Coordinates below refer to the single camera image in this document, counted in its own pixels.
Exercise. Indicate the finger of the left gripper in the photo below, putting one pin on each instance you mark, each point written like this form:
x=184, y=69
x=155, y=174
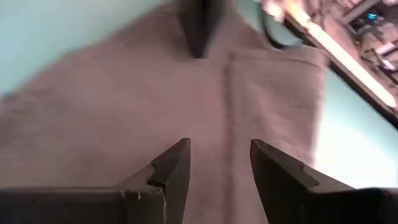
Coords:
x=191, y=18
x=210, y=18

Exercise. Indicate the black metal table frame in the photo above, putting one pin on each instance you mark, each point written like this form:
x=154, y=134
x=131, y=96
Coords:
x=357, y=83

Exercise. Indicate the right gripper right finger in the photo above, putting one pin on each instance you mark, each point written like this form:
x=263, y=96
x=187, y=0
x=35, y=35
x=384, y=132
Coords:
x=280, y=186

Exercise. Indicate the grey towel with white label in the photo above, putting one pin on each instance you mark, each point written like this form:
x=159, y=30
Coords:
x=124, y=109

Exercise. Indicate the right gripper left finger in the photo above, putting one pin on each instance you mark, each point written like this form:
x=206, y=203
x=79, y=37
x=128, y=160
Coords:
x=174, y=174

